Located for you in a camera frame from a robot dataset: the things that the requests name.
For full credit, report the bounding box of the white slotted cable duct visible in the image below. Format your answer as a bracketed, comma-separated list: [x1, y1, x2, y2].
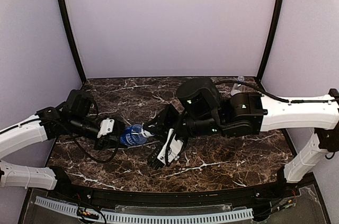
[34, 196, 254, 223]

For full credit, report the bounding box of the left black frame post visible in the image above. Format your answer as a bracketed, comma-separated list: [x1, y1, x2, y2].
[57, 0, 87, 84]

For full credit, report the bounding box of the Pocari Sweat bottle blue label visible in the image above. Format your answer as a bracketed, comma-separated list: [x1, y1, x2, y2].
[120, 124, 154, 147]

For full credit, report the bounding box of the black frame post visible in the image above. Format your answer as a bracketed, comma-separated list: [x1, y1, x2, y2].
[256, 0, 283, 82]
[57, 0, 87, 84]

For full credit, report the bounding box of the right black frame post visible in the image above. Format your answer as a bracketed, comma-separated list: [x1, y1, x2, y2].
[256, 0, 283, 82]

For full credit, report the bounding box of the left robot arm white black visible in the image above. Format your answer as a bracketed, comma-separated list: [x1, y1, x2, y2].
[1, 89, 126, 190]

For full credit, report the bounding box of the black front table rail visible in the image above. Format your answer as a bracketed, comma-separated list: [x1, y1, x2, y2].
[48, 183, 300, 209]

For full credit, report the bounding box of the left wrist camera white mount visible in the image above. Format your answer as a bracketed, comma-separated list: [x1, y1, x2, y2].
[97, 118, 114, 139]

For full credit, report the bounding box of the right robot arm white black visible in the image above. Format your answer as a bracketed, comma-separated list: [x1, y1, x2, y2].
[144, 77, 338, 186]

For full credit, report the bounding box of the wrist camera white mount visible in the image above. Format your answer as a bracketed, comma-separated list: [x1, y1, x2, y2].
[147, 138, 184, 170]
[97, 118, 114, 139]

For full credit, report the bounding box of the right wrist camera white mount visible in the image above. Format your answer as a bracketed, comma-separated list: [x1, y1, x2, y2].
[147, 138, 184, 170]

